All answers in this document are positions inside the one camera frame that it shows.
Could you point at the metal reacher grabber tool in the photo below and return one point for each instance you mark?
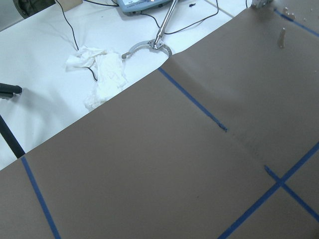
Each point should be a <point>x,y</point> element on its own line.
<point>157,43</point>

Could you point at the black tripod leg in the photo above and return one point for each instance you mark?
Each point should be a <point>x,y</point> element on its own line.
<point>7,92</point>

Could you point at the brown paper table cover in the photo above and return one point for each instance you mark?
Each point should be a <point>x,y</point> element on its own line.
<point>221,142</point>

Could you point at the crumpled white tissue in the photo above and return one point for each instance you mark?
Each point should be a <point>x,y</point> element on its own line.
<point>107,69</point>

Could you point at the blue teach pendant tablet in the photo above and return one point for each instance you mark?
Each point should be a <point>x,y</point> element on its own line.
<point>138,5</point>

